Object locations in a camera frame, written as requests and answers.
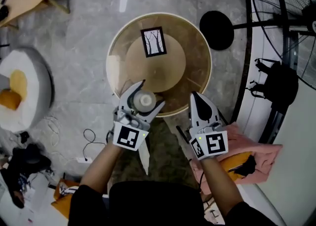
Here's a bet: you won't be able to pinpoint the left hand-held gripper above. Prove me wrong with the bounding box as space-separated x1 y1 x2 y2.
112 79 166 151

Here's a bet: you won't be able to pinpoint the black backpack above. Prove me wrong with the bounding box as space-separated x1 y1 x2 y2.
245 58 300 105

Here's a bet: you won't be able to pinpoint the person's right forearm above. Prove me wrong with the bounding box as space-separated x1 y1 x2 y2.
199 157 244 218

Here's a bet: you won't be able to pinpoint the orange oval cushion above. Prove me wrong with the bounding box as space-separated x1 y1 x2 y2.
0 89 23 111

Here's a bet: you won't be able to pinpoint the black bag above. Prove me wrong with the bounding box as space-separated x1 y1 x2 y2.
0 143 53 209

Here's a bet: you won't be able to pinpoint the person's left forearm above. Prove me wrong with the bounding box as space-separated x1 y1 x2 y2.
80 142 124 194

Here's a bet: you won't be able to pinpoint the black framed tree picture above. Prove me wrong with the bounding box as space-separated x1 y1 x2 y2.
140 26 167 58

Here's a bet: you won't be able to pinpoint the person's black shirt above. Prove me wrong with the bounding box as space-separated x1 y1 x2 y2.
68 180 279 226

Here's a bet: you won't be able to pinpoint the black cloth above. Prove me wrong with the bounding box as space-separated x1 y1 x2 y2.
233 155 257 177

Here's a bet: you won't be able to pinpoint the person's camouflage trousers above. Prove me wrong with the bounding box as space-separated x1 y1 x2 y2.
111 117 206 191

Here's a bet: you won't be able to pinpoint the large orange cushion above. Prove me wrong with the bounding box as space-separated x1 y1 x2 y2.
219 151 254 181

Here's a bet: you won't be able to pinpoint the pink armchair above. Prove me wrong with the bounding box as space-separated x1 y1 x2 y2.
191 121 283 194

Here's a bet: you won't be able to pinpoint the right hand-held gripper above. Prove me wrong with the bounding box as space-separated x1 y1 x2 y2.
189 91 229 160

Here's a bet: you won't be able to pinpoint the black floor fan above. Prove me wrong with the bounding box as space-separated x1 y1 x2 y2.
199 0 316 90

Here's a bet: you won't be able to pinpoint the black controller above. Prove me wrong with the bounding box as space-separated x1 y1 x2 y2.
0 5 10 22

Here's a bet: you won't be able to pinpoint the yellow round cushion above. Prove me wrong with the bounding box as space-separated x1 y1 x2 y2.
9 69 28 101

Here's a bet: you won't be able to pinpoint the white grey beanbag chair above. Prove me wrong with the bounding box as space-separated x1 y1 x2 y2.
0 46 54 133

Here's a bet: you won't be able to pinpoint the black cable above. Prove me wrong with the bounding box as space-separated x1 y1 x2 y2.
82 128 107 162

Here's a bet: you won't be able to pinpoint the round glass coffee table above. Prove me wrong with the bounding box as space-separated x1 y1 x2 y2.
106 12 213 118

